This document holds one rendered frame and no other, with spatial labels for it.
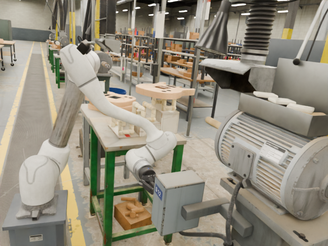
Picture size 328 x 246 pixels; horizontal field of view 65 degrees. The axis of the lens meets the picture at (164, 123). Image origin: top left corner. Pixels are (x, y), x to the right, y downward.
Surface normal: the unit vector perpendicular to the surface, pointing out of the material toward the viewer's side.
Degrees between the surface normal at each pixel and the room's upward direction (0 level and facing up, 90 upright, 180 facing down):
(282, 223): 0
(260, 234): 90
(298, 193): 94
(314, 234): 0
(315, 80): 90
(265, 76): 90
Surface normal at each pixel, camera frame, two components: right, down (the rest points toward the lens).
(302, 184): -0.05, 0.23
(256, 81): 0.42, 0.32
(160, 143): 0.25, 0.05
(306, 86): -0.90, 0.04
